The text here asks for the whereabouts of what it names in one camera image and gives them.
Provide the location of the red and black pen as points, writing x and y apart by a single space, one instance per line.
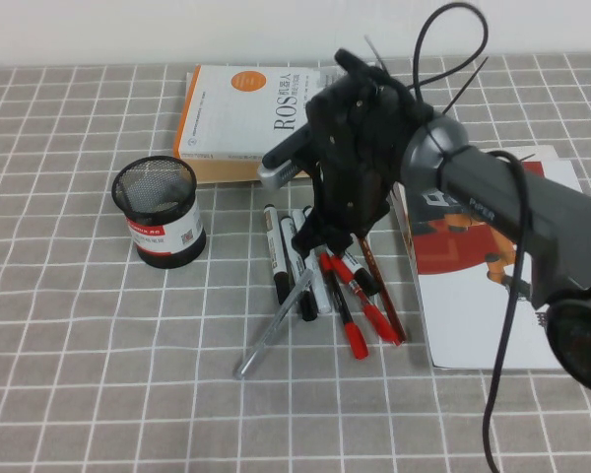
357 342

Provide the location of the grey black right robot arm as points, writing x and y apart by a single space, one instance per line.
522 212

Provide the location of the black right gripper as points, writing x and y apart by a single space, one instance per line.
359 148

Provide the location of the silver pen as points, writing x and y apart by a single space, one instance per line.
271 330

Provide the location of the white marker with black cap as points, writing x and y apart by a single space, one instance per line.
364 281
306 310
275 246
322 298

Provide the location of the dark red pencil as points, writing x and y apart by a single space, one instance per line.
384 300

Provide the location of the brochure with orange robot arm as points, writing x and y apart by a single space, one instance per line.
463 320

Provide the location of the black mesh pen holder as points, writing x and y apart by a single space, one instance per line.
162 236

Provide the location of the black zip tie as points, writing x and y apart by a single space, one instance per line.
378 54
465 81

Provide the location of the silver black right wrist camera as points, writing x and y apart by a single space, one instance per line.
276 176

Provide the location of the white orange ROS book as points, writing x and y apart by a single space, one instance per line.
226 123

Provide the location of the grey white-grid tablecloth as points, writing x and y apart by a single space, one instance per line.
79 345

